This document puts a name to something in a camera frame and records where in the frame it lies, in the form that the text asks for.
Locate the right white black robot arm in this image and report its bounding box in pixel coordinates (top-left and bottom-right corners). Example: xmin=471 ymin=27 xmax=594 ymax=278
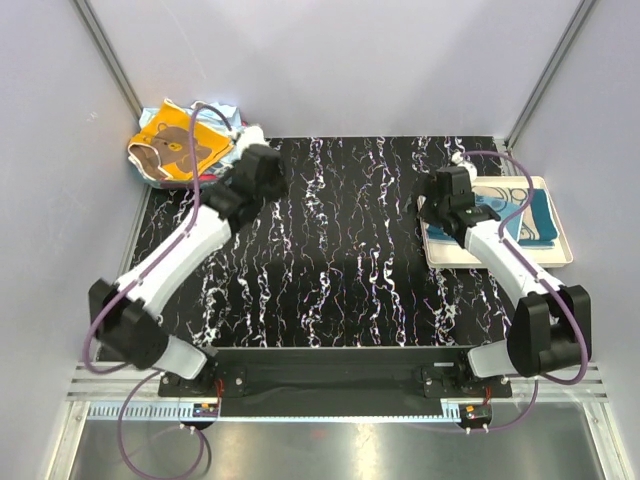
xmin=414 ymin=166 xmax=591 ymax=397

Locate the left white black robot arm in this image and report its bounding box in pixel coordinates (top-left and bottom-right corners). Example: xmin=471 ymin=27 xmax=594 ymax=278
xmin=89 ymin=144 xmax=288 ymax=396

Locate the light blue towel in basket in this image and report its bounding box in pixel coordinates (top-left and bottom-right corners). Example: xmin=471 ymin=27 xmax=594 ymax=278
xmin=133 ymin=99 xmax=245 ymax=170

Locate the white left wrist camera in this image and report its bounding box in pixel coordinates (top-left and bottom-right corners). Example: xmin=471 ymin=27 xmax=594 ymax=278
xmin=235 ymin=125 xmax=267 ymax=153

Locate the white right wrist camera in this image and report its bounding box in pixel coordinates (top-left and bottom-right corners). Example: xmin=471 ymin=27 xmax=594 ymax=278
xmin=450 ymin=152 xmax=477 ymax=179

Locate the yellow towel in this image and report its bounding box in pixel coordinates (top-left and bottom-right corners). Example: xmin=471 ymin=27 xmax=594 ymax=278
xmin=127 ymin=99 xmax=232 ymax=183

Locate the left small circuit board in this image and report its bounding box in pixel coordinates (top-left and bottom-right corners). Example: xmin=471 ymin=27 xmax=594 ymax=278
xmin=192 ymin=402 xmax=219 ymax=418

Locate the white square tray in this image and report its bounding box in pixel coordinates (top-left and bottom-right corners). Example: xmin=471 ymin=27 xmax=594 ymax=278
xmin=420 ymin=176 xmax=573 ymax=269

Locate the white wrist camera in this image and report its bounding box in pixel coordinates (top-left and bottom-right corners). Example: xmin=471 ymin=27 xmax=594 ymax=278
xmin=450 ymin=152 xmax=477 ymax=179
xmin=235 ymin=125 xmax=267 ymax=153

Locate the right small circuit board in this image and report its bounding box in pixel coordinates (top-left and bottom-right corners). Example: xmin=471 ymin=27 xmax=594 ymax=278
xmin=464 ymin=404 xmax=492 ymax=420

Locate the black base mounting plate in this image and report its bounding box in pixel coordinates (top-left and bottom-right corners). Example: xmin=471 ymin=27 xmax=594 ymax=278
xmin=158 ymin=347 xmax=512 ymax=421

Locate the teal beige Doraemon towel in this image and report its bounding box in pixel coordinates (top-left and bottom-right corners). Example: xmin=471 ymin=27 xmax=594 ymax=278
xmin=423 ymin=184 xmax=560 ymax=250

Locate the small circuit board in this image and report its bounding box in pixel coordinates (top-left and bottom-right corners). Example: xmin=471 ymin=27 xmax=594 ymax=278
xmin=192 ymin=402 xmax=219 ymax=418
xmin=464 ymin=404 xmax=492 ymax=420

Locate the dark blue towel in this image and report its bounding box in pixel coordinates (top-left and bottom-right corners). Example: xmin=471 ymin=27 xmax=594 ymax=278
xmin=475 ymin=194 xmax=523 ymax=241

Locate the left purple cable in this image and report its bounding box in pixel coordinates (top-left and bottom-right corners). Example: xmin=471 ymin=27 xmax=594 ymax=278
xmin=82 ymin=103 xmax=241 ymax=476

